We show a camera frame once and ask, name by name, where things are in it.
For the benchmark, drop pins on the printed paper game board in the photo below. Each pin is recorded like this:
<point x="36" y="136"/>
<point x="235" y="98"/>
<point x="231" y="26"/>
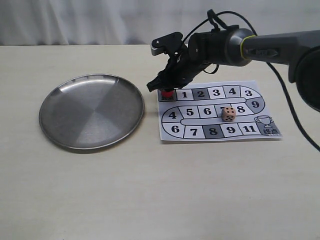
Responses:
<point x="194" y="113"/>

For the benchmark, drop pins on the beige wooden die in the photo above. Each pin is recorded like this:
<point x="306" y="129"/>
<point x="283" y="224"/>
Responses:
<point x="228" y="114"/>

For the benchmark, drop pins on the white curtain backdrop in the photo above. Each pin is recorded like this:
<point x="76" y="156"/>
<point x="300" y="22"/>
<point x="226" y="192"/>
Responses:
<point x="113" y="22"/>

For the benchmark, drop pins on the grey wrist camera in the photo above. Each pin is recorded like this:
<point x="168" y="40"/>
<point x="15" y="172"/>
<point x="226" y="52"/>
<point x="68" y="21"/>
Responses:
<point x="168" y="44"/>

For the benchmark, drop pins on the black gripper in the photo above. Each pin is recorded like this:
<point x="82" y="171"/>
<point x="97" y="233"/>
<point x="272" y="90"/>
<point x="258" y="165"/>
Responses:
<point x="178" y="73"/>

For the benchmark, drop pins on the red cylinder game piece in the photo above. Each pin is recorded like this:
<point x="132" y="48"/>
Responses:
<point x="167" y="93"/>

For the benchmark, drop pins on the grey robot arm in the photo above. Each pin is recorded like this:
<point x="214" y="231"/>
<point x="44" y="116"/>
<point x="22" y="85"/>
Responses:
<point x="237" y="47"/>

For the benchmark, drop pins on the round stainless steel plate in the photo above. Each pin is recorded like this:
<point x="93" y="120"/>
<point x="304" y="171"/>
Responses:
<point x="91" y="112"/>

